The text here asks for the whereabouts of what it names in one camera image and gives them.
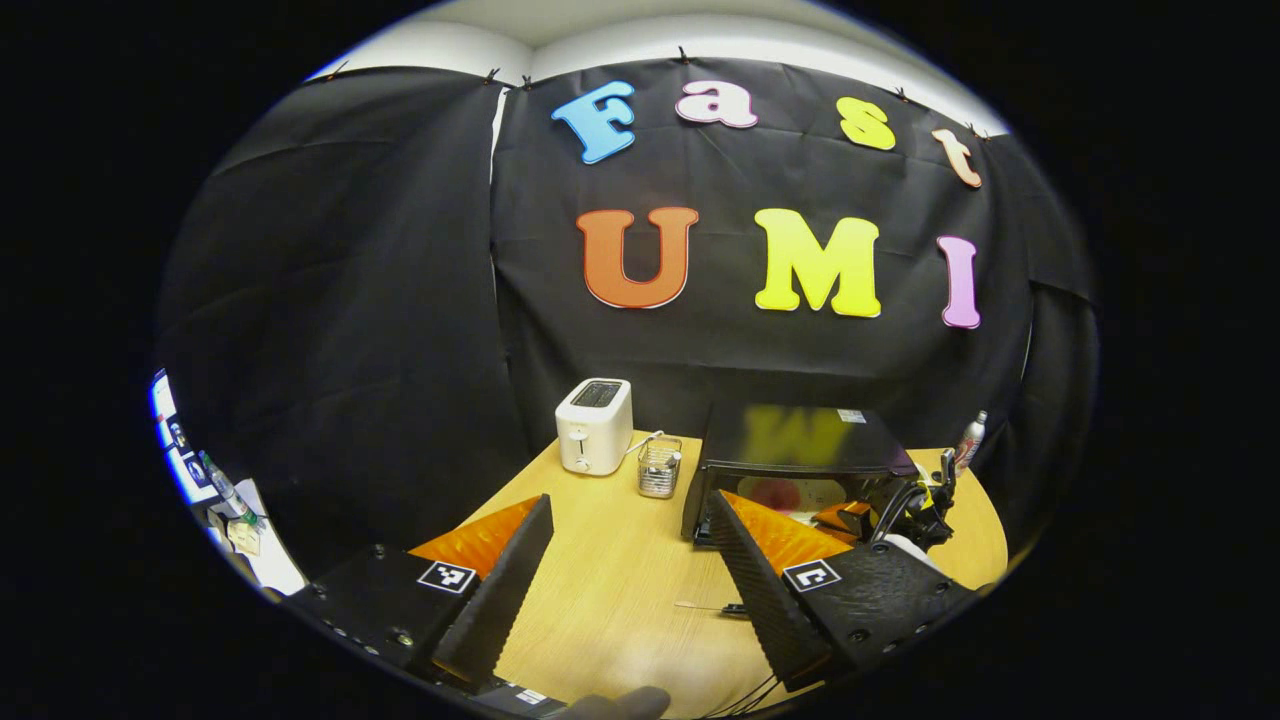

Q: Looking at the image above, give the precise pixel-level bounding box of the wire mesh basket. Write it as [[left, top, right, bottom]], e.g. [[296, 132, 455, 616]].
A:
[[637, 436, 683, 499]]

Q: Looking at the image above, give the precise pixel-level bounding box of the white toaster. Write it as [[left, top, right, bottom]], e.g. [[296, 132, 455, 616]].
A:
[[555, 378, 634, 477]]

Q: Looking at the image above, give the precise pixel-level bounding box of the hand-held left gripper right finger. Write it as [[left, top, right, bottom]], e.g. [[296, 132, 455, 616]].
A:
[[706, 488, 986, 693]]

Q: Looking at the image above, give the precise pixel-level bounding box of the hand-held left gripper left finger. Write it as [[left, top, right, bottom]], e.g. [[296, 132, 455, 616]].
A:
[[285, 493, 556, 691]]

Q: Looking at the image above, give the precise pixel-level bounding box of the black backdrop cloth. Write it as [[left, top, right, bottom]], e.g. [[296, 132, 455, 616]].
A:
[[155, 55, 1101, 581]]

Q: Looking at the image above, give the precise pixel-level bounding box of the clear plastic bottle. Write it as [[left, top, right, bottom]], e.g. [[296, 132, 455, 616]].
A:
[[198, 450, 263, 529]]

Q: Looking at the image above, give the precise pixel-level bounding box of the black electric oven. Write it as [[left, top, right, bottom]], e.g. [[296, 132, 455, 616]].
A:
[[680, 402, 921, 549]]

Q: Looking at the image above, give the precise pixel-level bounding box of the white side table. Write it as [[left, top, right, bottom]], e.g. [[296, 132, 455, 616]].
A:
[[205, 480, 307, 597]]

